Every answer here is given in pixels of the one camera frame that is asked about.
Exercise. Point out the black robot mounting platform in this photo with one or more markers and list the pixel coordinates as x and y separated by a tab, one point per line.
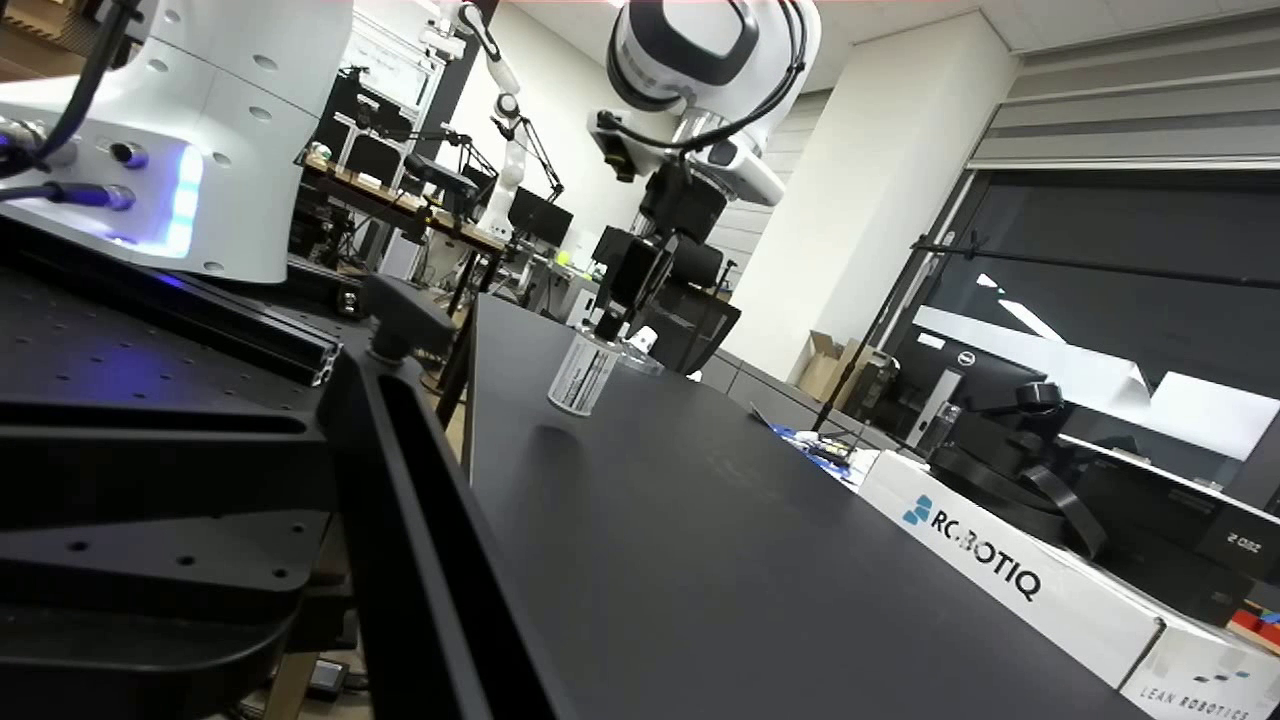
160	442

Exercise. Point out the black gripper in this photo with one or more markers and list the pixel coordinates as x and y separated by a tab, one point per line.
682	202

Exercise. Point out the small white pill bottle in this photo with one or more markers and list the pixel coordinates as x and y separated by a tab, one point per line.
582	376

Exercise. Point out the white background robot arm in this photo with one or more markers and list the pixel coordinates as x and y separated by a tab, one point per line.
506	121

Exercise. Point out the black boxy device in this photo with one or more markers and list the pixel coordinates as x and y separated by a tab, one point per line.
1022	473

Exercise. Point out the white Lean Robotics box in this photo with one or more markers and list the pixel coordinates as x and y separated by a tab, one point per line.
1204	679

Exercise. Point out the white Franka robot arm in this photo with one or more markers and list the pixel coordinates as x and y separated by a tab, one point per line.
225	93

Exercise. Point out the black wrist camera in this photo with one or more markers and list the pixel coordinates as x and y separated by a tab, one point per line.
614	147

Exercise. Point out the white Robotiq cardboard box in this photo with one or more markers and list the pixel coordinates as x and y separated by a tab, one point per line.
1003	565

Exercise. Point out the black computer monitor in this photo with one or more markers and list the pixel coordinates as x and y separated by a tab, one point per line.
537	216

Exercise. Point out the brown cardboard box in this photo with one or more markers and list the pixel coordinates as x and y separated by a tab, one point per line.
827	360

